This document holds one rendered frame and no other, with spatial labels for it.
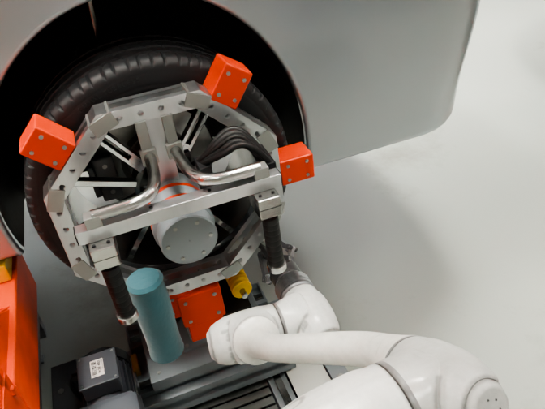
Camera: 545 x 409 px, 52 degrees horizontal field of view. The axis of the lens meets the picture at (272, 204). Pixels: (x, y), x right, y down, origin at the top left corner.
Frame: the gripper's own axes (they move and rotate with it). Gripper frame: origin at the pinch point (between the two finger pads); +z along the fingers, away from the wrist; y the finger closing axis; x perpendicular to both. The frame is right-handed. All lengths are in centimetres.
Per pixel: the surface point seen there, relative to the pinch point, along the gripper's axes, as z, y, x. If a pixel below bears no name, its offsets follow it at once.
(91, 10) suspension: 37, 23, 60
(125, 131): 19.8, 3.2, 41.5
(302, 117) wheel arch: 10.2, 32.1, 5.9
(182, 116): 19.8, 13.9, 30.7
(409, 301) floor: 14, -5, -85
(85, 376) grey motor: -7, -54, 24
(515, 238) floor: 26, 36, -127
